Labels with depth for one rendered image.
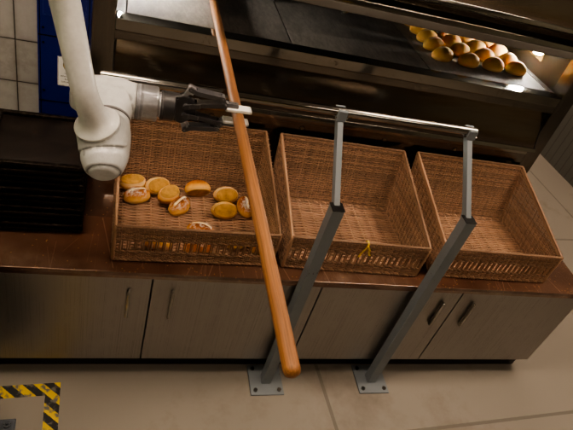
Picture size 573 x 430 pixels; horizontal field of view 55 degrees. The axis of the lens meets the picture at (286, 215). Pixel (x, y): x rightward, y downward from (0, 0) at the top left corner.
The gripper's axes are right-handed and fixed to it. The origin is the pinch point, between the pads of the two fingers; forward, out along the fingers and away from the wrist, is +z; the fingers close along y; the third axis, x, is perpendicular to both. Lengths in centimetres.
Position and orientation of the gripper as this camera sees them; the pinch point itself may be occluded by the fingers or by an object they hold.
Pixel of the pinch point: (237, 115)
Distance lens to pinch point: 148.2
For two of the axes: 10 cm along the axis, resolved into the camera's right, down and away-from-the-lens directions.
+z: 9.5, 0.8, 3.1
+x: 1.8, 6.6, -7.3
